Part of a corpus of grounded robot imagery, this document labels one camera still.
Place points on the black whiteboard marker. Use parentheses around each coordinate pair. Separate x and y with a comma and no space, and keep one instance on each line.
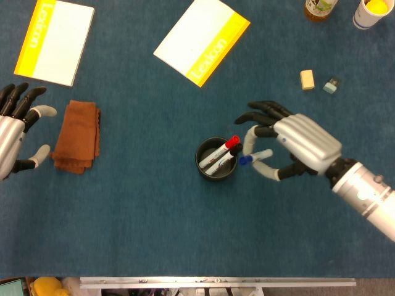
(237,148)

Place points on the pale yellow eraser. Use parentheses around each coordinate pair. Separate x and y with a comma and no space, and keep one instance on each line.
(307,80)

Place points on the blue whiteboard marker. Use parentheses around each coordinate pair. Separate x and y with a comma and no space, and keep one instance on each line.
(247,159)

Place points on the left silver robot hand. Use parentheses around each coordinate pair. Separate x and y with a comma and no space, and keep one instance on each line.
(9,135)

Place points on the folded brown cloth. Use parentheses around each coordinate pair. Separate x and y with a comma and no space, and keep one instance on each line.
(78,135)

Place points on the teal box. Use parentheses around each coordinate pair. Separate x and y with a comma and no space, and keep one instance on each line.
(12,288)

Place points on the white yellow Lexikon notebook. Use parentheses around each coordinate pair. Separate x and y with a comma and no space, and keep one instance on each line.
(197,40)
(58,43)

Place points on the blue felt table mat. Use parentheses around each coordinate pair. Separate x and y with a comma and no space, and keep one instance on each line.
(172,231)

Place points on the red whiteboard marker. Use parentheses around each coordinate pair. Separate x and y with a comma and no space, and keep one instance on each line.
(232,142)

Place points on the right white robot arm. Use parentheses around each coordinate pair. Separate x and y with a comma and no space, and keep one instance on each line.
(367,194)

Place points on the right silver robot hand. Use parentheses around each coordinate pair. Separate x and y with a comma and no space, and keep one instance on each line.
(308,138)

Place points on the aluminium frame rail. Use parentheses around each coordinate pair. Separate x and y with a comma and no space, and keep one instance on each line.
(216,282)

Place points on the yellow plastic object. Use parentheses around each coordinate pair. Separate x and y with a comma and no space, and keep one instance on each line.
(49,286)

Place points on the white paper cup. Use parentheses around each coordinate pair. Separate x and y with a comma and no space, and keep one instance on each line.
(365,18)

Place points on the black round cup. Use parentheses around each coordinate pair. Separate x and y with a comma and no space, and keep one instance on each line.
(199,168)

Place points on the amber tea bottle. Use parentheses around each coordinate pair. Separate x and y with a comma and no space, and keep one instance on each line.
(316,15)

